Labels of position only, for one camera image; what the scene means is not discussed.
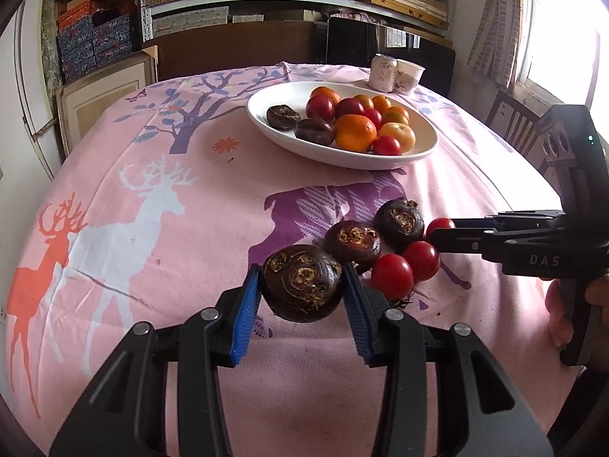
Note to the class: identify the yellow-orange small mandarin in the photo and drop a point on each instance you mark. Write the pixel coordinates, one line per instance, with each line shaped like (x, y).
(397, 135)

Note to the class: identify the beige checked curtain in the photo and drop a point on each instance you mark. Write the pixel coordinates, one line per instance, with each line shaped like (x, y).
(495, 19)

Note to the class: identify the pink cloth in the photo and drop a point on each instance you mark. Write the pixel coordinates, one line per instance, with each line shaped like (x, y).
(354, 15)

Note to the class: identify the stack of blue floral boxes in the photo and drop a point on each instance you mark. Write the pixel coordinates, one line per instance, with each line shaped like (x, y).
(95, 43)

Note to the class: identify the yellow-green small mandarin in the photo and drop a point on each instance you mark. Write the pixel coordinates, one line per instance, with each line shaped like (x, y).
(396, 116)

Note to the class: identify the dark water chestnut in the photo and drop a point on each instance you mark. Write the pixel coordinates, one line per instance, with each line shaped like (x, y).
(283, 116)
(398, 223)
(314, 132)
(353, 246)
(302, 283)

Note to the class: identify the small orange mandarin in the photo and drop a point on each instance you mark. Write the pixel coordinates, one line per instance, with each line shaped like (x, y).
(326, 94)
(364, 101)
(380, 103)

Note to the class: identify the pink deer-print tablecloth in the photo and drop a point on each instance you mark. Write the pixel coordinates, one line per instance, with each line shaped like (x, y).
(190, 200)

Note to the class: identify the white paper cup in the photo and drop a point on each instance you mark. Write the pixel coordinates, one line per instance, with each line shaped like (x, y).
(408, 78)

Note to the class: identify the white oval plate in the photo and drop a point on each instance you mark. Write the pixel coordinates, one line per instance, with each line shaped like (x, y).
(271, 97)

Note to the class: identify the orange patterned box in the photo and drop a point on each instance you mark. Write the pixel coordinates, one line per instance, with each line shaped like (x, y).
(76, 14)

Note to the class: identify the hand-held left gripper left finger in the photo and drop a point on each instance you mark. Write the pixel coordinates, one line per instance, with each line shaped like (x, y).
(242, 314)

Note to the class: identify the brown wooden board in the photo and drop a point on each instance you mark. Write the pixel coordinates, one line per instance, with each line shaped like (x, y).
(238, 45)

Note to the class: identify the large red tomato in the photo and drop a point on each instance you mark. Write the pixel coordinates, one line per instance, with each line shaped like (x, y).
(319, 107)

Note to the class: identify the brown slatted wooden chair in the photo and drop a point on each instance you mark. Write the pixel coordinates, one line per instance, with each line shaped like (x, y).
(511, 119)

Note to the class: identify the beige framed panel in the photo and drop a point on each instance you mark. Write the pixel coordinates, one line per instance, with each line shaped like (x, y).
(102, 95)

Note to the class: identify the bright window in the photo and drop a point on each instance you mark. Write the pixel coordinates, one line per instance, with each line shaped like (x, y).
(561, 24)

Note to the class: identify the white leaning board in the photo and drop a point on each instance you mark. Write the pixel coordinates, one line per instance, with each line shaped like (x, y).
(28, 81)

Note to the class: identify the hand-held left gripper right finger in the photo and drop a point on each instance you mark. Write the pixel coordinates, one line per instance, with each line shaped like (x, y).
(357, 314)

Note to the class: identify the person's right hand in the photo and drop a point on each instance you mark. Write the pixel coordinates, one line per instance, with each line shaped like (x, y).
(555, 314)

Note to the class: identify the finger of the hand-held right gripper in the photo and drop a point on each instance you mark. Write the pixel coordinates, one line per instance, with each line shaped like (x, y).
(466, 243)
(514, 221)

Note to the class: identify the white metal shelf rack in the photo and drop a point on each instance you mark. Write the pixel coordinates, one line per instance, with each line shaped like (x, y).
(145, 9)

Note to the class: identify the large orange mandarin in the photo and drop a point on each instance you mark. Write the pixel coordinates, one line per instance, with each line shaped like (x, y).
(354, 132)

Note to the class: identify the marbled panel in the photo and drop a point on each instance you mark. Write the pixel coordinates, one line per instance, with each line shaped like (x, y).
(50, 47)

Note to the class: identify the white drink can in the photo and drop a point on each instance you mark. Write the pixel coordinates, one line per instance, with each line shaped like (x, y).
(383, 74)

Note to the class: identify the black screen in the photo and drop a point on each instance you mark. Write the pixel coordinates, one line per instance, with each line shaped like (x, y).
(428, 52)

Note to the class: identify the red cherry tomato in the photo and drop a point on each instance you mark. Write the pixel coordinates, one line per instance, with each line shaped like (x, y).
(386, 145)
(349, 108)
(438, 226)
(373, 118)
(391, 276)
(421, 259)

